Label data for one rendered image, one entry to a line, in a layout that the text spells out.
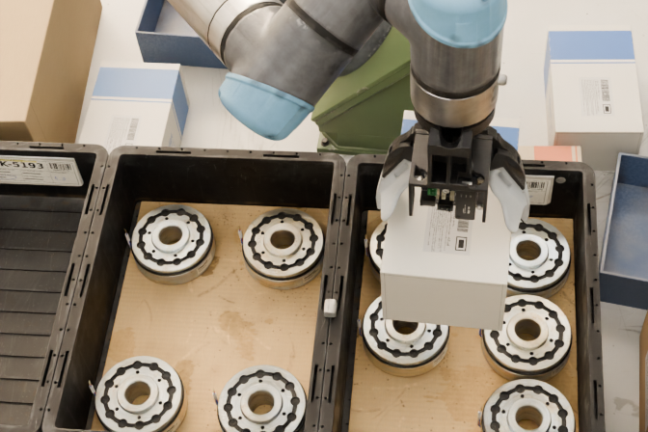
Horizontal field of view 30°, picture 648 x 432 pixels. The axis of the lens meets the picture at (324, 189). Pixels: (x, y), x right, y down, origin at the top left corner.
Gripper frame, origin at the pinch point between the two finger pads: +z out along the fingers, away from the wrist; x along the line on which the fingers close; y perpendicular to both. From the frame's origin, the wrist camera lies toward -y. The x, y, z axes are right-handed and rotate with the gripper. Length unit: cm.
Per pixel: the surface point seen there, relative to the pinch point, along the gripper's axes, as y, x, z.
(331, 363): 9.9, -12.0, 17.7
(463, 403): 8.3, 2.5, 27.7
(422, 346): 3.1, -2.7, 24.6
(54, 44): -39, -60, 25
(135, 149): -16.7, -41.0, 18.0
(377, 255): -9.0, -9.6, 25.0
